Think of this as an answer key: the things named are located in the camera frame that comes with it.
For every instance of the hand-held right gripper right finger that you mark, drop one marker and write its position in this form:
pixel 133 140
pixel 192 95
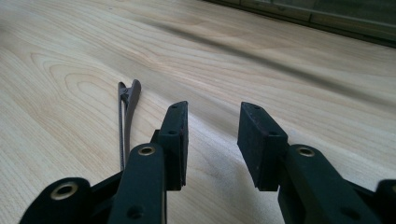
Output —
pixel 264 146

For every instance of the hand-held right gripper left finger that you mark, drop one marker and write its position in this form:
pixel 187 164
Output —
pixel 174 146

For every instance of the dark window frame ledge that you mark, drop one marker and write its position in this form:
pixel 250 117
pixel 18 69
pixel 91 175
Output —
pixel 314 18

